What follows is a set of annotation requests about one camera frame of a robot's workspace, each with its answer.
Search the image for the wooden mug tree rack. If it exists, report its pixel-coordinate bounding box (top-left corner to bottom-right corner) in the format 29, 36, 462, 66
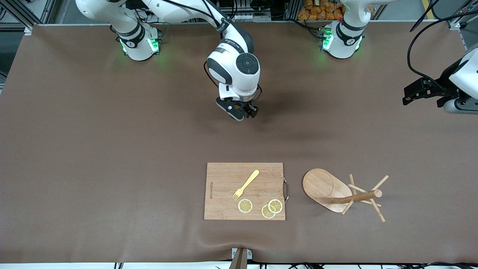
302, 168, 389, 223

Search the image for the yellow plastic fork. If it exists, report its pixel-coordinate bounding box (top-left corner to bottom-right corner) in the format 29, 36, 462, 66
232, 170, 260, 201

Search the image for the orange snack bag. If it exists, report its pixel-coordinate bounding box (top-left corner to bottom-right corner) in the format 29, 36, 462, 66
298, 0, 346, 21

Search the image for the white power strip with plugs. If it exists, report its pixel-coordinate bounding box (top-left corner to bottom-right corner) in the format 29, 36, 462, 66
144, 4, 187, 23

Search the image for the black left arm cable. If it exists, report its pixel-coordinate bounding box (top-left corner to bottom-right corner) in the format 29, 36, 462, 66
407, 0, 478, 96

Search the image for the aluminium frame profile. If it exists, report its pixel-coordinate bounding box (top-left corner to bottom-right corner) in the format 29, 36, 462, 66
0, 0, 58, 36
447, 0, 478, 51

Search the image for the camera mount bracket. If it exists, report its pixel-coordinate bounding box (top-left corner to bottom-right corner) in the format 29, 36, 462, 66
231, 247, 253, 269

